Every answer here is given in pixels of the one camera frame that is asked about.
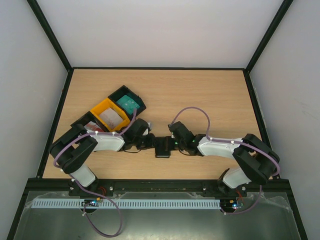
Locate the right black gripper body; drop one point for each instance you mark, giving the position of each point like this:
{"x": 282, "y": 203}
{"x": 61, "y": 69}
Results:
{"x": 172, "y": 142}

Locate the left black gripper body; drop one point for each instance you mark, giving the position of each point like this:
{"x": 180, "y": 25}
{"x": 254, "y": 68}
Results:
{"x": 141, "y": 144}

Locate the black card holder wallet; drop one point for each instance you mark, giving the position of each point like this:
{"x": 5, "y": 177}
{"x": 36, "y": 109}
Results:
{"x": 163, "y": 147}

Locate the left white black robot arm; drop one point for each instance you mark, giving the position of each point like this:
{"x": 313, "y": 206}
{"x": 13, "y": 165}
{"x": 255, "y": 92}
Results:
{"x": 73, "y": 148}

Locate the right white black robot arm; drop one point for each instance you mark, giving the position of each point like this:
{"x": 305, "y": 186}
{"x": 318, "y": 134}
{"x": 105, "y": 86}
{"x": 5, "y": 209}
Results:
{"x": 256, "y": 161}

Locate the yellow bin with white cards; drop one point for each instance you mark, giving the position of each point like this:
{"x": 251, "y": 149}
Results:
{"x": 107, "y": 103}

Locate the teal cards stack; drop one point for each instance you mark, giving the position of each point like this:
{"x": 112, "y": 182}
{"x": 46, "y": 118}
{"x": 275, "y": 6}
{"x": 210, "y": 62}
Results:
{"x": 128, "y": 104}

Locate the black bin with teal cards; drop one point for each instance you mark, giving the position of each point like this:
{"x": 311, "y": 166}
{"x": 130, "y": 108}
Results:
{"x": 124, "y": 90}

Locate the red white cards stack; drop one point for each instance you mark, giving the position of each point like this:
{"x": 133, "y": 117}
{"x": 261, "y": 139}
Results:
{"x": 94, "y": 127}

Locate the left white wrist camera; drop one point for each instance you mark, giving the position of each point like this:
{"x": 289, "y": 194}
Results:
{"x": 148, "y": 129}

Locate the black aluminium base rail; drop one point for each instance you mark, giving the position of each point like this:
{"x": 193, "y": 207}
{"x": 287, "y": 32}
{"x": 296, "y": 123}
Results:
{"x": 110, "y": 187}

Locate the light blue slotted cable duct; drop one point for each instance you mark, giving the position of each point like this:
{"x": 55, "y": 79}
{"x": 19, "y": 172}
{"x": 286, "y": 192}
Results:
{"x": 63, "y": 203}

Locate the black cage frame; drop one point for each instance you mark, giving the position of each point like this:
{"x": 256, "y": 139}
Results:
{"x": 38, "y": 13}

